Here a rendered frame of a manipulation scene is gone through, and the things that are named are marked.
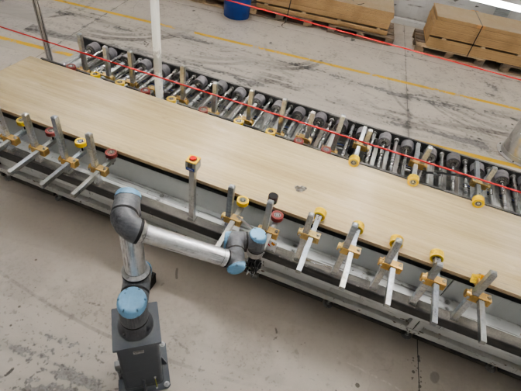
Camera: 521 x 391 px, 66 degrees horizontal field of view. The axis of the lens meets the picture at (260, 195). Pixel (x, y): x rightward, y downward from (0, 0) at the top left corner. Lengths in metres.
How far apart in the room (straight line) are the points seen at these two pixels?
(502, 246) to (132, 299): 2.33
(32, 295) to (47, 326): 0.29
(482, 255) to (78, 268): 2.91
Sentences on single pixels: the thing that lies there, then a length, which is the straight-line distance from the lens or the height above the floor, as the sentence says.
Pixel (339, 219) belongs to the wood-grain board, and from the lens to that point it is 2.67.
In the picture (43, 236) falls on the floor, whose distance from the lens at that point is 3.77.
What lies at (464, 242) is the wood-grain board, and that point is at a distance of 2.95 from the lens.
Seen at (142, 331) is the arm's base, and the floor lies 0.66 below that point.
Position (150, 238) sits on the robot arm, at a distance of 1.81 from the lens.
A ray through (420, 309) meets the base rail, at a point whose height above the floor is 0.70.
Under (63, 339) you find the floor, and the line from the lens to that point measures 3.19.
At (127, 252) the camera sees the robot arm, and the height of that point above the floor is 1.10.
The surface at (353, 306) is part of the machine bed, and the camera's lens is 3.21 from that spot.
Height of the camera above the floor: 2.75
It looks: 44 degrees down
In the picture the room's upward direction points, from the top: 10 degrees clockwise
